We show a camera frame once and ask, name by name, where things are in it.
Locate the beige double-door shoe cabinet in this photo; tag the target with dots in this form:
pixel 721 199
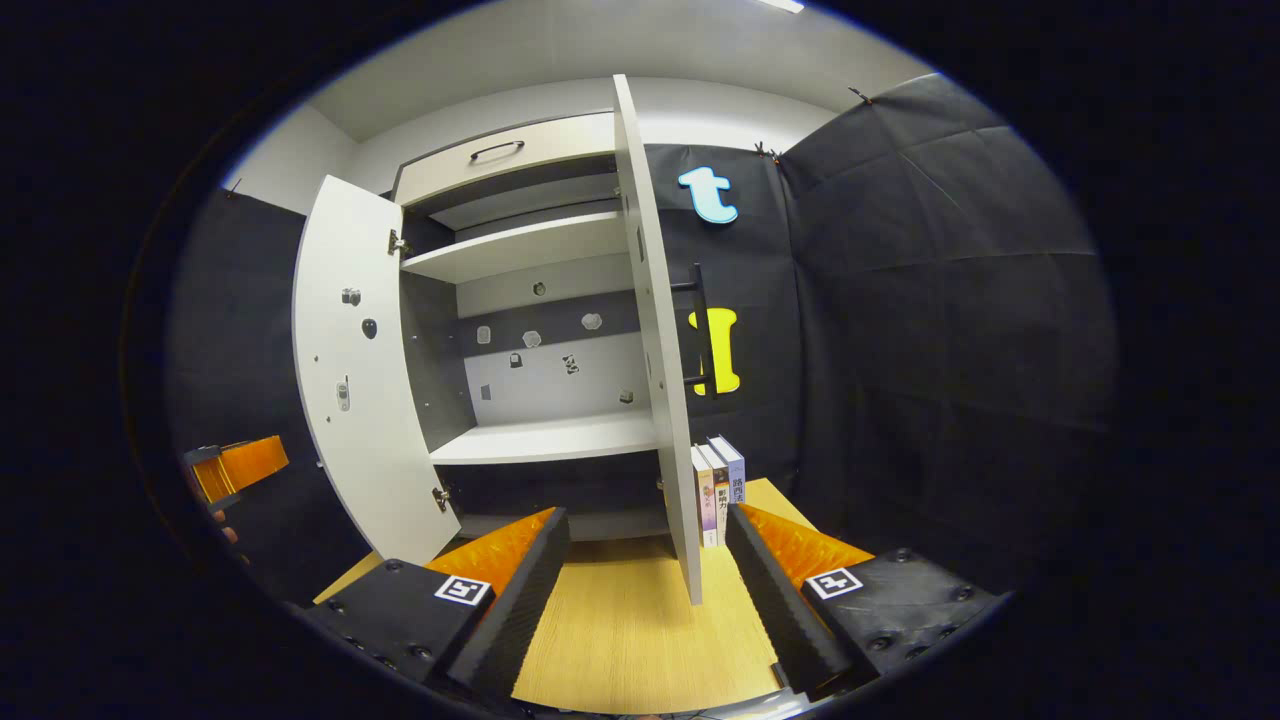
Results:
pixel 540 440

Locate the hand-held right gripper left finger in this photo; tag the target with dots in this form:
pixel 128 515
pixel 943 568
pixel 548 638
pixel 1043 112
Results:
pixel 515 600

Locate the book with pink spine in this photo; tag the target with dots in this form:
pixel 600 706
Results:
pixel 706 500

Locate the cabinet door with headphone sticker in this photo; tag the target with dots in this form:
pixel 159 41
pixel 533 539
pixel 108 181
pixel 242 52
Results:
pixel 660 400

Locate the cabinet door with camera sticker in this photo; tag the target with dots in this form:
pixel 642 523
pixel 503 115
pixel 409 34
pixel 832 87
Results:
pixel 350 420

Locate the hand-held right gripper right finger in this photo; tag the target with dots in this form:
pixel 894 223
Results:
pixel 785 610

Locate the black backdrop cloth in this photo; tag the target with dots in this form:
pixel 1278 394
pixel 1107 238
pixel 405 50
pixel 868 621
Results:
pixel 950 300

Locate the beige cabinet drawer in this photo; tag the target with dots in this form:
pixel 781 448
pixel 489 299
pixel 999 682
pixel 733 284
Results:
pixel 560 145

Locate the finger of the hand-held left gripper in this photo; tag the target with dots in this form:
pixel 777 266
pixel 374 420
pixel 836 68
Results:
pixel 250 465

